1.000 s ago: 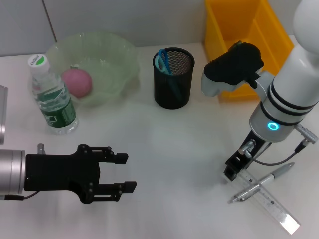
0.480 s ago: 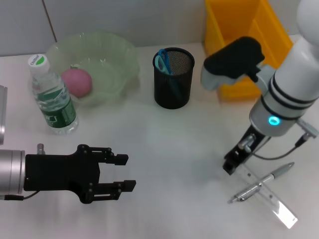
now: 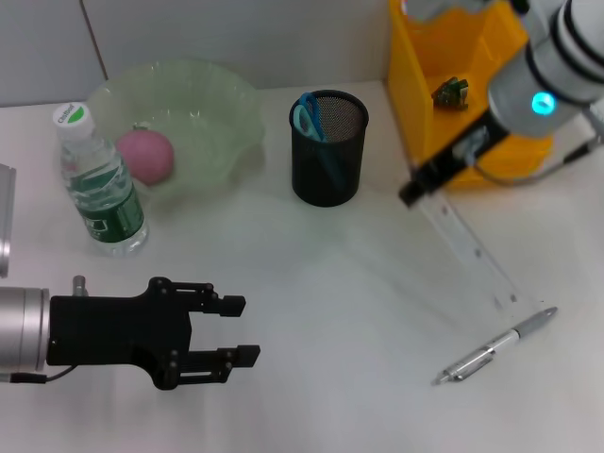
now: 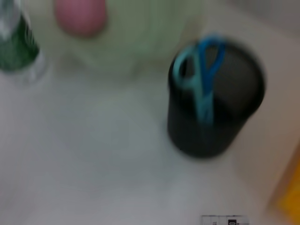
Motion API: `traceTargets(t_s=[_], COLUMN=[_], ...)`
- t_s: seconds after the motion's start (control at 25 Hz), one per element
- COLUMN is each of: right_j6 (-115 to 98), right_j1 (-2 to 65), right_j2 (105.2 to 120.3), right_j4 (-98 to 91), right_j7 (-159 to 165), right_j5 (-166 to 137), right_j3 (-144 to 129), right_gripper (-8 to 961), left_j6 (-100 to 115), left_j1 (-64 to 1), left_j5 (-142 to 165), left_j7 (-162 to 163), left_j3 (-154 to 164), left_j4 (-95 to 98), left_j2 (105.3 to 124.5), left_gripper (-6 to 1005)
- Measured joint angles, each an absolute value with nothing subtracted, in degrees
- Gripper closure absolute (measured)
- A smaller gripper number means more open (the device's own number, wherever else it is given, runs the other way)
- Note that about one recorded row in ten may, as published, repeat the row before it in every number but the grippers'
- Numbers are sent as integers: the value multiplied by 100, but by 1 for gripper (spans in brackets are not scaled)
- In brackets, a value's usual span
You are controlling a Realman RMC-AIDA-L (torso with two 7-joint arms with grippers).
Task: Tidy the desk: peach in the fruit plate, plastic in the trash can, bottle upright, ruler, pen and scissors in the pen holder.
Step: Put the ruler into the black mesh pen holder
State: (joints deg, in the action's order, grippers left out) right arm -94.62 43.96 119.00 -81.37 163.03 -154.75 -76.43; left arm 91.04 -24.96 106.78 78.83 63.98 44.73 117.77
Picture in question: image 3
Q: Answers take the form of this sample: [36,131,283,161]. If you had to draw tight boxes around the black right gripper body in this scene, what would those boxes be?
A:
[427,112,512,193]

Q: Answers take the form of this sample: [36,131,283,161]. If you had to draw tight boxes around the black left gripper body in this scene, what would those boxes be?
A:
[45,277,214,391]

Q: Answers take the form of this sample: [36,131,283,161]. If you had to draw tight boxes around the green plastic wrapper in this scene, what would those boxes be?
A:
[431,77,471,112]

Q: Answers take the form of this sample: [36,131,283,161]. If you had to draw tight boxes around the transparent plastic ruler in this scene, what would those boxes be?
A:
[418,188,521,311]

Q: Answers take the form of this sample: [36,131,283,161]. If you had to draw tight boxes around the clear water bottle green label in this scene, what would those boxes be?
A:
[51,102,150,258]

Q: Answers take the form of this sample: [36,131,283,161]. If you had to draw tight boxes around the blue scissors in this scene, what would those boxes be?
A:
[292,92,349,189]

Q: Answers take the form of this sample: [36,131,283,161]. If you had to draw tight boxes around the pink toy peach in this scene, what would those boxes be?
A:
[116,127,176,188]

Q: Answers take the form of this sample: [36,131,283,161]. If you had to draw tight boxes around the grey marker pen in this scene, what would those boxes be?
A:
[429,306,559,387]

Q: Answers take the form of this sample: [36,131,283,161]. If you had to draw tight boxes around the black mesh pen holder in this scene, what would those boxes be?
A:
[289,89,370,208]

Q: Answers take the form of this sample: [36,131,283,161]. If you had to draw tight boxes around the pale green glass fruit plate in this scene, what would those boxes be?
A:
[87,57,265,202]

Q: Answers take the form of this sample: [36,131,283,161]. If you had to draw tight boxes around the yellow plastic storage bin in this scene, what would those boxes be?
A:
[387,0,556,190]

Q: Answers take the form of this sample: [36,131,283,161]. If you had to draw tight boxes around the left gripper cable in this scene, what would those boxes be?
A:
[0,276,91,385]

